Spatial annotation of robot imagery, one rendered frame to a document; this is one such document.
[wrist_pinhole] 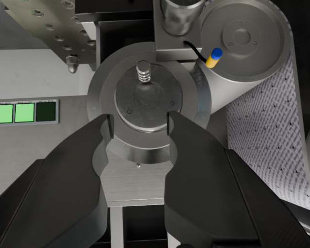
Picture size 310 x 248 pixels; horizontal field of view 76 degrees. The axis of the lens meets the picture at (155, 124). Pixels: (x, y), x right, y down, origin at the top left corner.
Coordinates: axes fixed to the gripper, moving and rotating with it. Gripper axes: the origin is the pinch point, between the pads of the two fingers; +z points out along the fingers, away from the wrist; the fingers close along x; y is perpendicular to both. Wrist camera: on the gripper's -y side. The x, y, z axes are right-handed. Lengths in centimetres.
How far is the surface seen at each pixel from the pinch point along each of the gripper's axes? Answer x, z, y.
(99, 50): -5.5, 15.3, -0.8
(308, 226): 23.6, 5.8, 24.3
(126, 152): -2.5, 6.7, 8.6
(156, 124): 1.2, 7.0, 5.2
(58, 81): -113, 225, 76
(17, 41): -150, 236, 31
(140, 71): -0.2, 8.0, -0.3
